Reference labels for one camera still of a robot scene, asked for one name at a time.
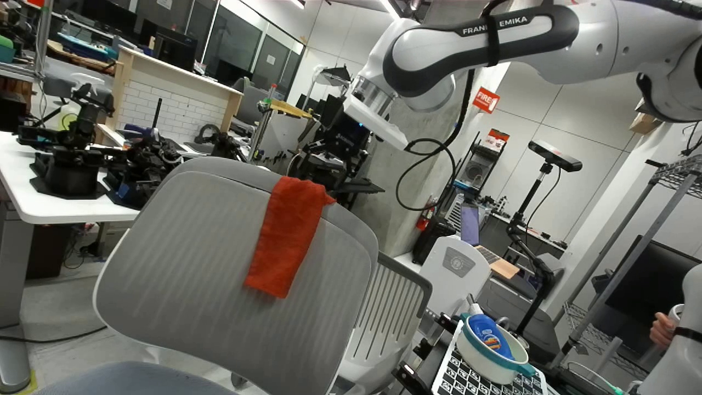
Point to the black machine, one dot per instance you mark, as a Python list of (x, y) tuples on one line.
[(316, 111)]

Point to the black stereo camera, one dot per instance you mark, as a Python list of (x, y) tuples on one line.
[(559, 157)]

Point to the purple container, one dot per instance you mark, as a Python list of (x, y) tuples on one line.
[(469, 222)]

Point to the black camera rig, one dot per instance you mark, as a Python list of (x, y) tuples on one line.
[(68, 172)]

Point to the orange cloth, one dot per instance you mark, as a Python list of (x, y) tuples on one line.
[(285, 243)]

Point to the blue bottle white cap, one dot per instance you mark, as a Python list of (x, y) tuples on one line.
[(483, 331)]

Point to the white plastic jug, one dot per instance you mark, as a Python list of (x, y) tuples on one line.
[(453, 275)]

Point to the grey mesh back office chair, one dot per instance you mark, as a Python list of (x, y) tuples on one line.
[(182, 292)]

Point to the red wall sign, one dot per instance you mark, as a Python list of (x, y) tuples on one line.
[(485, 99)]

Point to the white work table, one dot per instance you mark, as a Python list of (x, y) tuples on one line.
[(45, 209)]

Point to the brown cardboard box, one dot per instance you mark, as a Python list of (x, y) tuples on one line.
[(505, 268)]

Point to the red shelf label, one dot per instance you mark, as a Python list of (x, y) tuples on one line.
[(499, 137)]

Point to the white bowl teal rim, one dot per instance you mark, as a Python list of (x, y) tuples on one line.
[(483, 363)]

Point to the black mechanical gadget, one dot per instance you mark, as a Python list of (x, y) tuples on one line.
[(145, 166)]

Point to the white cabinet yellow top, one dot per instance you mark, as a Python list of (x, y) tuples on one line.
[(282, 136)]

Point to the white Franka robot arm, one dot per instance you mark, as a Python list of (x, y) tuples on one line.
[(622, 37)]

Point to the black camera tripod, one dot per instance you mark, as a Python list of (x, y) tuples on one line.
[(541, 278)]

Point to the dark glass partition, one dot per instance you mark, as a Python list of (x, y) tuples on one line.
[(234, 40)]

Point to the black desk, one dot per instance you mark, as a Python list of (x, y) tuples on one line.
[(363, 189)]

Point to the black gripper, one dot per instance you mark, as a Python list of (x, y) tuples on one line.
[(350, 139)]

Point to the red fire extinguisher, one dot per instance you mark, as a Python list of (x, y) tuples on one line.
[(424, 218)]

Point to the black flat screen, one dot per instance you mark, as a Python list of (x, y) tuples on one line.
[(643, 288)]

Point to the brown wall box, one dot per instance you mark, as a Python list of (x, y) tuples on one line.
[(647, 121)]

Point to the white tiled wooden box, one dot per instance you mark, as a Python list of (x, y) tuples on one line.
[(175, 111)]

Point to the cluttered storage shelf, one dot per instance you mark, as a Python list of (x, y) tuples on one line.
[(79, 40)]

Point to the person bare hand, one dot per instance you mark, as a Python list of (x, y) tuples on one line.
[(664, 331)]

